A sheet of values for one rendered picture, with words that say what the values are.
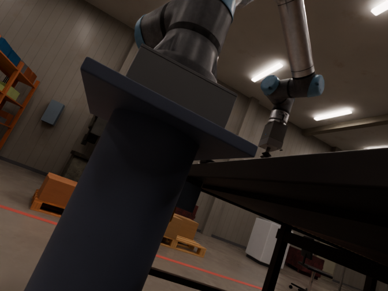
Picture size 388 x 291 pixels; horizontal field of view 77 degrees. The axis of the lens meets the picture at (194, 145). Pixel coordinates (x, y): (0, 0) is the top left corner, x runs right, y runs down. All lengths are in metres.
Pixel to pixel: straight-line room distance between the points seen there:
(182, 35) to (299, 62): 0.55
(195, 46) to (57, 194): 3.12
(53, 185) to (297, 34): 3.06
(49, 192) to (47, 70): 4.81
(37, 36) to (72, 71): 1.19
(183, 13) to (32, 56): 7.49
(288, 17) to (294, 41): 0.08
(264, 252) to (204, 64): 6.33
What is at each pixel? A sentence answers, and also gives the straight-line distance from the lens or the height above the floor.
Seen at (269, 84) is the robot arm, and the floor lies 1.27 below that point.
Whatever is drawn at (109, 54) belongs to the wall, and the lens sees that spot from 7.87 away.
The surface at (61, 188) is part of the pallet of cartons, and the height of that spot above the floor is 0.32.
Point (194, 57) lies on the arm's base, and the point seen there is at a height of 0.98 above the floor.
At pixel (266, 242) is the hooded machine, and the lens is 6.63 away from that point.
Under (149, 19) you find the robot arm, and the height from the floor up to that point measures 1.10.
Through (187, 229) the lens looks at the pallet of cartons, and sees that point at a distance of 4.60.
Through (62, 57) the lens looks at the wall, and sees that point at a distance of 7.84.
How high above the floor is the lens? 0.75
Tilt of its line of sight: 12 degrees up
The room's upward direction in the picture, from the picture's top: 22 degrees clockwise
